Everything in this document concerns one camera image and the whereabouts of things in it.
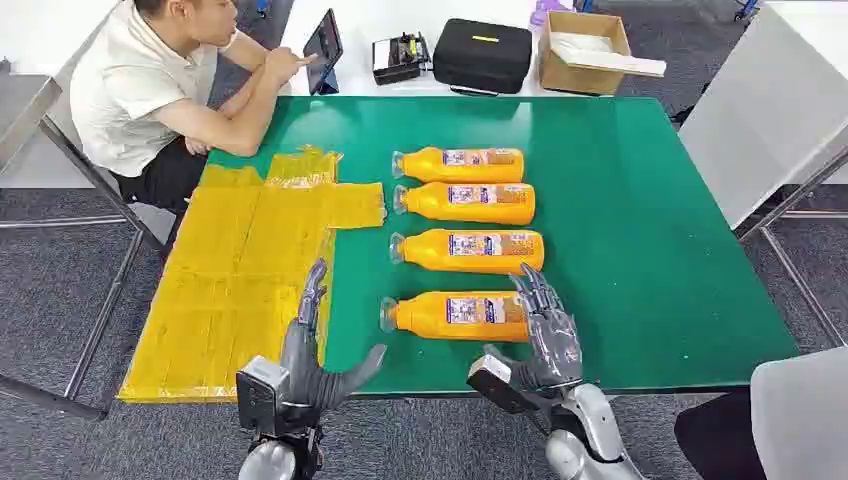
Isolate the white paper sheet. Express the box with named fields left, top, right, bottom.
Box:
left=549, top=31, right=668, bottom=77

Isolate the metal frame chair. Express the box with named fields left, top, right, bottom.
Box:
left=0, top=13, right=180, bottom=422

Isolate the person's right hand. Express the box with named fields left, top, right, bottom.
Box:
left=264, top=46, right=319, bottom=84

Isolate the person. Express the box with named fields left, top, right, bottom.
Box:
left=69, top=0, right=319, bottom=213

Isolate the white chair with black seat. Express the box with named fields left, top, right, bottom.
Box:
left=674, top=345, right=848, bottom=480

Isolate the white table with metal legs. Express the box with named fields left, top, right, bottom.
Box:
left=677, top=0, right=848, bottom=347

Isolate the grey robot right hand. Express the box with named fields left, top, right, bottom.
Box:
left=483, top=263, right=584, bottom=392

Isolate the black tablet on stand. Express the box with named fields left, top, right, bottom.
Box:
left=302, top=7, right=344, bottom=96

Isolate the purple plastic item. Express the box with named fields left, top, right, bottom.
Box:
left=527, top=0, right=578, bottom=31

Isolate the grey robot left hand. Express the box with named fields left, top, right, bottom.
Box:
left=278, top=258, right=388, bottom=412

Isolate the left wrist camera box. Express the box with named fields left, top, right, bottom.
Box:
left=235, top=355, right=291, bottom=439

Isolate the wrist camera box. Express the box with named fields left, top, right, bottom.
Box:
left=466, top=354, right=531, bottom=415
left=235, top=355, right=291, bottom=439

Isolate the yellow plastic sheet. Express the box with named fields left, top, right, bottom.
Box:
left=117, top=145, right=388, bottom=405

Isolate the black zip case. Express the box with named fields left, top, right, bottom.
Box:
left=432, top=18, right=534, bottom=96

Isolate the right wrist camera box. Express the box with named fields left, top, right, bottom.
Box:
left=466, top=354, right=531, bottom=415

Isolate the green table mat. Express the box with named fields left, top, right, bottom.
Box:
left=207, top=95, right=801, bottom=399

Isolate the orange drink bottle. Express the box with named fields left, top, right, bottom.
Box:
left=390, top=146, right=526, bottom=185
left=379, top=291, right=531, bottom=344
left=392, top=182, right=537, bottom=227
left=388, top=228, right=546, bottom=276

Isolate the small black device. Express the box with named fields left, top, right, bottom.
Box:
left=371, top=33, right=433, bottom=86

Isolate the brown cardboard box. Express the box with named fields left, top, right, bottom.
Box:
left=537, top=9, right=668, bottom=96

